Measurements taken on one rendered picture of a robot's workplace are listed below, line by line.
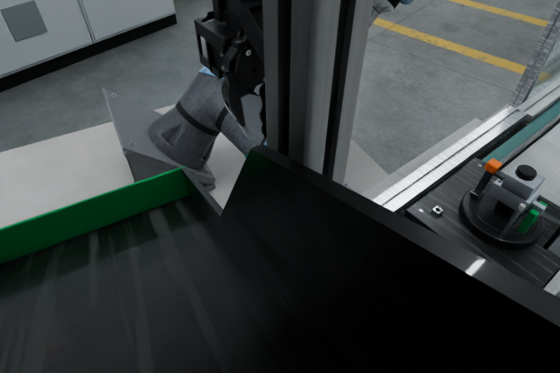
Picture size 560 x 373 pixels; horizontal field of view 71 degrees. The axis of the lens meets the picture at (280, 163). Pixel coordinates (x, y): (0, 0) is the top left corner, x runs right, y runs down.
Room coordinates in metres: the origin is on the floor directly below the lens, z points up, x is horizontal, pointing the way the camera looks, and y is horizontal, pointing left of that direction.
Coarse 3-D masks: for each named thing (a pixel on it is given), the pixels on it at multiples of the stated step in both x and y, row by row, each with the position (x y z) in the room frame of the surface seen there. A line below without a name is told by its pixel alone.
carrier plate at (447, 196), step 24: (480, 168) 0.59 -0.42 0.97; (432, 192) 0.52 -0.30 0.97; (456, 192) 0.52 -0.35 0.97; (408, 216) 0.47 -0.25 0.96; (432, 216) 0.46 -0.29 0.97; (456, 216) 0.46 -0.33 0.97; (552, 216) 0.46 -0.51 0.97; (456, 240) 0.41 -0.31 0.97; (480, 240) 0.41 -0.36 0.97; (504, 264) 0.36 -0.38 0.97; (528, 264) 0.36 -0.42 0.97; (552, 264) 0.36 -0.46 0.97
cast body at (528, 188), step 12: (516, 168) 0.47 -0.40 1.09; (528, 168) 0.46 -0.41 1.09; (504, 180) 0.46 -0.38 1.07; (516, 180) 0.45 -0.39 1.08; (528, 180) 0.44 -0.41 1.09; (540, 180) 0.45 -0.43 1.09; (492, 192) 0.46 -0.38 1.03; (504, 192) 0.45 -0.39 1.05; (516, 192) 0.44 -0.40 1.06; (528, 192) 0.43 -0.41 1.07; (540, 192) 0.45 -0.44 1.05; (516, 204) 0.43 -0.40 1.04; (528, 204) 0.42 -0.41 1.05; (540, 204) 0.43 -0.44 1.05
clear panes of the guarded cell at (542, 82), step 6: (558, 42) 0.97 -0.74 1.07; (558, 48) 0.99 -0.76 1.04; (552, 54) 0.97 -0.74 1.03; (558, 54) 1.00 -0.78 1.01; (552, 60) 0.99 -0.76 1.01; (558, 60) 1.02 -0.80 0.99; (546, 66) 0.97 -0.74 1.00; (552, 66) 1.01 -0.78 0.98; (558, 66) 1.04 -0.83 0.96; (546, 72) 0.99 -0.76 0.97; (552, 72) 1.03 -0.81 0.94; (558, 72) 1.06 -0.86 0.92; (540, 78) 0.97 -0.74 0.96; (546, 78) 1.01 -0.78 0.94; (552, 78) 1.05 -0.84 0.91; (540, 84) 0.99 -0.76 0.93; (546, 84) 1.03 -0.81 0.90; (534, 90) 0.97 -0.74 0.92; (540, 90) 1.01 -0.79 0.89; (528, 96) 0.96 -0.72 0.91
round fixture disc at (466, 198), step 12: (468, 192) 0.50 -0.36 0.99; (468, 204) 0.48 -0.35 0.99; (480, 204) 0.48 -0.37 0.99; (492, 204) 0.48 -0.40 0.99; (468, 216) 0.45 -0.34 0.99; (480, 216) 0.45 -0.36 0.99; (492, 216) 0.45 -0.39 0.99; (540, 216) 0.45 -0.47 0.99; (468, 228) 0.43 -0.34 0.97; (480, 228) 0.42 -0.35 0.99; (492, 228) 0.42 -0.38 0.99; (516, 228) 0.42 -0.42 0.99; (528, 228) 0.42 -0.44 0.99; (540, 228) 0.42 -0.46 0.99; (492, 240) 0.40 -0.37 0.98; (504, 240) 0.40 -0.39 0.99; (516, 240) 0.40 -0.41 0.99; (528, 240) 0.40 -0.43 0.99
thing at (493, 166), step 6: (492, 162) 0.50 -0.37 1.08; (498, 162) 0.50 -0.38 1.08; (486, 168) 0.50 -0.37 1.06; (492, 168) 0.49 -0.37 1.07; (498, 168) 0.49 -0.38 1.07; (486, 174) 0.50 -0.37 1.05; (492, 174) 0.49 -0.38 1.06; (498, 174) 0.48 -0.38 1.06; (504, 174) 0.48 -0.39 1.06; (480, 180) 0.50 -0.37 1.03; (486, 180) 0.49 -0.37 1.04; (480, 186) 0.50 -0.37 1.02; (480, 192) 0.49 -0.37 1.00
